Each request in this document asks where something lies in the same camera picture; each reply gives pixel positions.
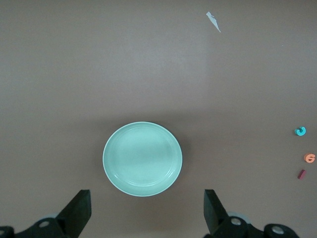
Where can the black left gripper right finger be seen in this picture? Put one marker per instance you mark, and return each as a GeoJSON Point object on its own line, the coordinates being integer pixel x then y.
{"type": "Point", "coordinates": [223, 223]}

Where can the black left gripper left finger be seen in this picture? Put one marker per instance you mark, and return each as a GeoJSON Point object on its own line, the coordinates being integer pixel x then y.
{"type": "Point", "coordinates": [62, 223]}

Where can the dark red foam letter l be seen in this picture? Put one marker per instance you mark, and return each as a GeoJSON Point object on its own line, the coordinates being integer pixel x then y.
{"type": "Point", "coordinates": [301, 174]}

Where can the orange foam letter e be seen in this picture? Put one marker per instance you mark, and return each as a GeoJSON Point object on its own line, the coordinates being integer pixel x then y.
{"type": "Point", "coordinates": [307, 158]}

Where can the teal foam letter c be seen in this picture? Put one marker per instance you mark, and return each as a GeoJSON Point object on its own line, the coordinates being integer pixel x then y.
{"type": "Point", "coordinates": [298, 132]}

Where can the green plate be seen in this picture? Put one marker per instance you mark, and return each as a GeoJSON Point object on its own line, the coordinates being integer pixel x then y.
{"type": "Point", "coordinates": [142, 158]}

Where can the brown paper table cover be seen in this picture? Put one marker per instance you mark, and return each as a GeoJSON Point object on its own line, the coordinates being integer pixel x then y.
{"type": "Point", "coordinates": [74, 74]}

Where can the white paper scrap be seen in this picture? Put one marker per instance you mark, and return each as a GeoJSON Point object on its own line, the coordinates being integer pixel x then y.
{"type": "Point", "coordinates": [213, 21]}

